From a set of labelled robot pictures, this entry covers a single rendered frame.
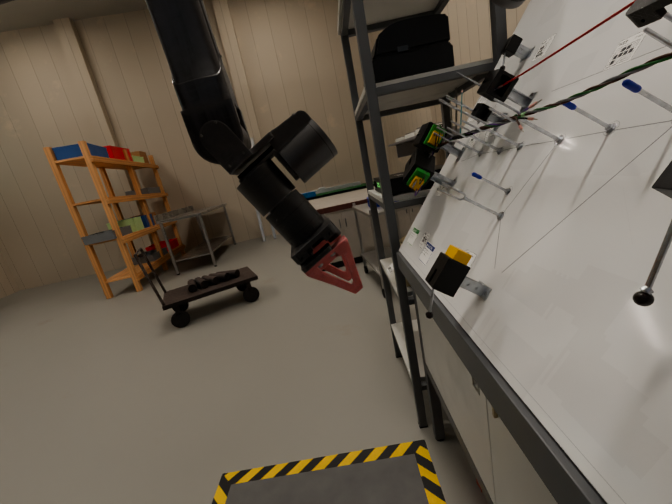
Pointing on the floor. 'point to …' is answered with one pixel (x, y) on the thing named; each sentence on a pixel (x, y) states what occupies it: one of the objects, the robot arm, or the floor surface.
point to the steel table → (200, 230)
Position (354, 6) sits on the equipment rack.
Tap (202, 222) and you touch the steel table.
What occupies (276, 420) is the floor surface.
